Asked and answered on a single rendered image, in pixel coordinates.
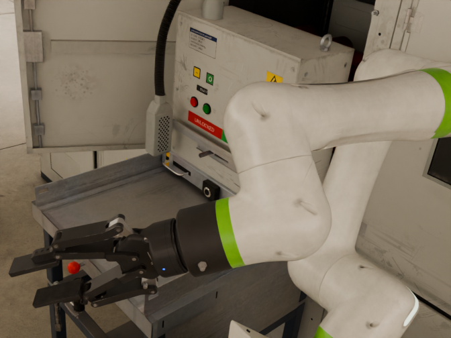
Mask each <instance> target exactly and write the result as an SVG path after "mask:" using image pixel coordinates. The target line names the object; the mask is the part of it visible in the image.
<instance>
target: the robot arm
mask: <svg viewBox="0 0 451 338"><path fill-rule="evenodd" d="M223 131H224V134H225V138H226V140H227V142H228V145H229V148H230V152H231V154H232V158H233V160H234V164H235V167H236V171H237V174H238V179H239V183H240V190H239V192H238V194H236V195H234V196H230V197H227V198H224V199H219V200H216V201H211V202H208V203H203V204H200V205H195V206H192V207H187V208H185V209H180V210H179V211H178V213H177V217H176V218H171V219H167V220H163V221H159V222H155V223H153V224H151V225H149V226H148V227H147V228H144V229H138V228H131V227H130V226H129V225H128V224H127V223H126V222H125V216H124V215H122V214H118V215H116V216H114V217H112V218H110V219H109V220H106V221H100V222H97V223H91V224H87V225H81V226H77V227H71V228H68V229H61V230H58V231H56V232H55V234H54V238H53V241H52V245H51V246H48V247H43V248H40V249H36V250H34V251H33V253H31V254H28V255H25V256H20V257H17V258H14V259H13V262H12V265H11V267H10V270H9V273H8V274H9V275H10V276H11V277H15V276H19V275H23V274H28V273H31V272H36V271H39V270H44V269H47V268H52V267H55V266H59V263H60V260H91V259H106V260H107V261H108V262H117V263H118V264H119V265H117V266H116V267H114V268H112V269H110V270H108V271H106V272H104V273H102V274H101V275H99V276H97V277H95V278H93V279H92V280H90V281H88V282H86V283H84V281H83V279H82V278H81V279H78V280H73V281H70V282H64V283H61V284H56V285H53V286H48V287H45V288H40V289H37V291H36V295H35V298H34V301H33V304H32V305H33V307H34V308H40V307H43V306H48V305H51V304H56V303H59V302H62V303H68V302H72V301H76V300H81V301H80V302H81V304H83V305H86V304H88V301H89V302H91V306H92V307H94V308H97V307H100V306H104V305H106V304H111V303H114V302H118V301H121V300H125V299H128V298H132V297H135V296H139V295H144V294H156V293H157V290H158V277H159V276H162V277H163V278H168V277H171V276H176V275H179V274H184V273H187V272H188V271H189V273H190V274H191V275H192V276H194V277H200V276H204V275H208V274H213V273H216V272H221V271H224V270H230V269H233V268H238V267H241V266H247V265H250V264H257V263H262V262H276V261H288V263H287V266H288V271H289V275H290V277H291V279H292V281H293V283H294V284H295V285H296V287H298V288H299V289H300V290H301V291H303V292H304V293H305V294H306V295H308V296H309V297H310V298H312V299H313V300H314V301H316V303H318V304H319V305H320V306H322V307H323V308H324V309H326V310H327V312H328V313H327V315H326V316H325V318H324V319H323V321H322V322H321V323H320V324H319V326H318V328H317V331H316V333H315V335H314V337H313V338H401V337H402V335H403V334H404V332H405V331H406V330H407V328H408V327H409V326H410V324H411V322H412V321H413V320H414V318H415V316H416V315H417V314H418V312H419V301H418V299H417V298H416V297H415V295H414V294H413V293H412V291H410V289H408V287H406V285H404V283H402V282H401V281H400V280H398V279H397V278H396V277H394V276H392V275H391V274H390V273H388V272H386V271H384V270H383V269H381V268H380V267H378V266H376V265H375V264H373V263H372V262H370V261H368V260H367V259H365V258H363V257H362V256H360V255H358V254H357V253H356V250H355V245H356V240H357V237H358V232H359V230H360V226H361V223H362V219H363V216H364V212H365V210H366V206H367V204H368V200H369V198H370V194H371V192H372V189H373V186H374V184H375V181H376V179H377V176H378V174H379V171H380V169H381V166H382V164H383V161H384V159H385V156H386V155H387V152H388V150H389V148H390V145H391V143H392V141H411V142H423V141H426V140H428V139H434V138H442V137H451V63H449V62H438V61H435V60H430V59H426V58H421V57H419V56H414V55H411V54H408V53H405V52H402V51H400V50H396V49H390V48H387V49H381V50H377V51H374V52H372V53H370V54H369V55H368V56H366V57H365V58H364V59H363V60H362V61H361V63H360V64H359V65H358V68H357V69H356V72H355V75H354V81H352V82H338V83H323V84H293V83H282V82H268V81H260V82H253V83H251V84H248V85H246V86H244V87H242V88H241V89H240V90H238V91H237V92H236V93H235V94H234V95H233V96H232V97H231V99H230V100H229V101H228V103H227V105H226V108H225V111H224V114H223ZM333 147H336V148H335V151H334V155H333V157H332V161H331V163H330V166H329V168H328V172H327V174H326V176H325V179H324V182H323V184H321V181H320V179H319V176H318V173H317V169H316V167H315V162H314V160H313V158H312V155H311V151H318V150H324V149H327V148H333ZM120 235H123V237H119V236H120ZM105 239H106V240H105ZM114 247H115V252H113V250H114ZM83 284H84V285H83ZM102 296H103V298H101V297H102Z"/></svg>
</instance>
